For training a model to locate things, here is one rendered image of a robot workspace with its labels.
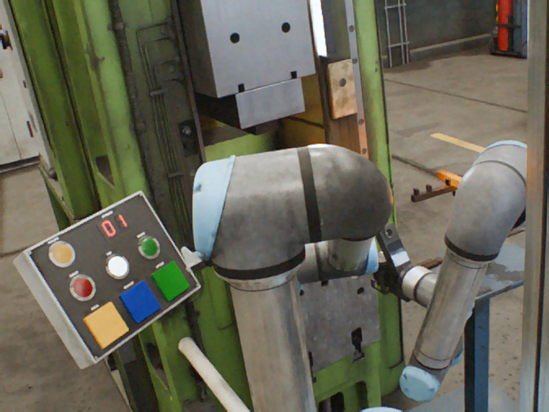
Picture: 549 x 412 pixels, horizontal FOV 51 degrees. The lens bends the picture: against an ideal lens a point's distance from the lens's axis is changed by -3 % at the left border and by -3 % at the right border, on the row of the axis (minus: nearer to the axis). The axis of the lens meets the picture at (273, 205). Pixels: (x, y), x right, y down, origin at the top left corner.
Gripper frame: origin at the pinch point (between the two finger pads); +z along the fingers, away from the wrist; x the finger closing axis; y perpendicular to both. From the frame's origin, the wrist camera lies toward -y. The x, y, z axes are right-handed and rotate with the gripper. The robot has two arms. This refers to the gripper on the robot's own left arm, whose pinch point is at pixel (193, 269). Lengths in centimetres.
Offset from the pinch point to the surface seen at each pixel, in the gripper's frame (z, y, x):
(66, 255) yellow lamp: 10.0, 17.2, 19.3
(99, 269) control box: 10.4, 11.1, 14.2
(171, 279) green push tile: 9.6, 0.2, -0.3
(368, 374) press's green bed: 30, -65, -59
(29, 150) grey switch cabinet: 479, 175, -246
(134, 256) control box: 10.4, 9.5, 4.7
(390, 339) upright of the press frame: 40, -69, -90
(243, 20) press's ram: -18, 46, -41
